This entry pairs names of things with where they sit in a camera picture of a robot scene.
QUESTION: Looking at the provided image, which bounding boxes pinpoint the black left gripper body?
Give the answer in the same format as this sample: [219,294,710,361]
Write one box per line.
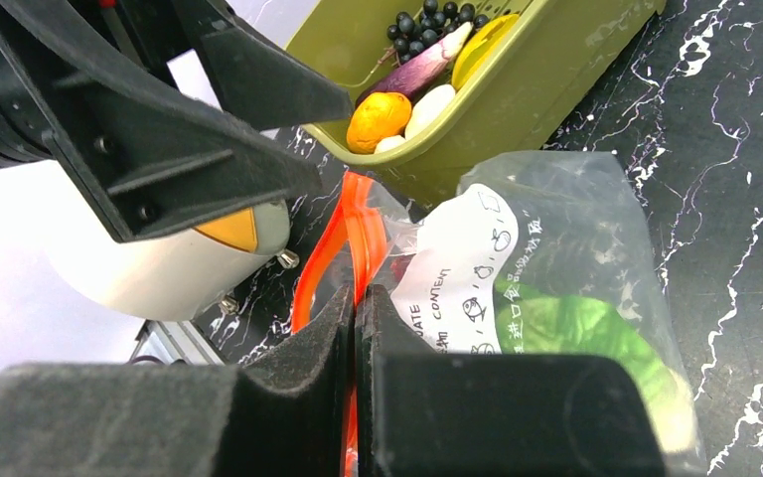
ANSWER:
[0,1,178,169]

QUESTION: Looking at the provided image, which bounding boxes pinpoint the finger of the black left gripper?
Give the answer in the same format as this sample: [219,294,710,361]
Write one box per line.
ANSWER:
[0,1,320,242]
[170,0,354,131]

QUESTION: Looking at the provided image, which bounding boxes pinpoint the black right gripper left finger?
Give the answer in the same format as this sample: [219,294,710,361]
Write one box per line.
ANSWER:
[0,285,355,476]

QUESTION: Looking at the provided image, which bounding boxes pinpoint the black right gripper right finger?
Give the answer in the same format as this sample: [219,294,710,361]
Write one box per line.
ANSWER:
[355,285,667,476]

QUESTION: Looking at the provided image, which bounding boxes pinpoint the yellow-orange tangerine toy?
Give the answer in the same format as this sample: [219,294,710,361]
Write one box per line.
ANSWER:
[346,92,412,154]

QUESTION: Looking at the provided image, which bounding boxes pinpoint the green lettuce toy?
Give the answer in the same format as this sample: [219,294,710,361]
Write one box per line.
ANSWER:
[494,279,698,453]

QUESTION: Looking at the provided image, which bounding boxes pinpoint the clear zip bag orange zipper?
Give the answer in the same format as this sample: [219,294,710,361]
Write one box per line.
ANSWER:
[291,151,706,476]

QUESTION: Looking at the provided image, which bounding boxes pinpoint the yellow starfruit toy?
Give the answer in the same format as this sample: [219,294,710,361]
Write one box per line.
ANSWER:
[451,13,521,90]

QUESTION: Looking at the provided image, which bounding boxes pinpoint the white cylinder pastel lid box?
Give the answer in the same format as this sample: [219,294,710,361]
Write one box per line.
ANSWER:
[46,165,290,321]

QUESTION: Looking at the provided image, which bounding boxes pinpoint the white garlic toy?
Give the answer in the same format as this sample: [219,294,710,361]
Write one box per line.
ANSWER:
[374,135,406,154]

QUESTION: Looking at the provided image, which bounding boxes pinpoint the purple sweet potato toy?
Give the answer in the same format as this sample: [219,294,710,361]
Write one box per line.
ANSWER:
[355,22,473,106]

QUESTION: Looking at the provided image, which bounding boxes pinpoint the black grape bunch toy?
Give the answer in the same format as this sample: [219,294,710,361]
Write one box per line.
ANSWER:
[382,0,490,65]

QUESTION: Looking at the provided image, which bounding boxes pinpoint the olive green plastic basket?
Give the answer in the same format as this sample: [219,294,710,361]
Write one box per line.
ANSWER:
[286,0,665,208]

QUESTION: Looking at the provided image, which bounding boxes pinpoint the white round slice toy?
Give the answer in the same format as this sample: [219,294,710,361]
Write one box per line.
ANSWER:
[404,83,457,140]

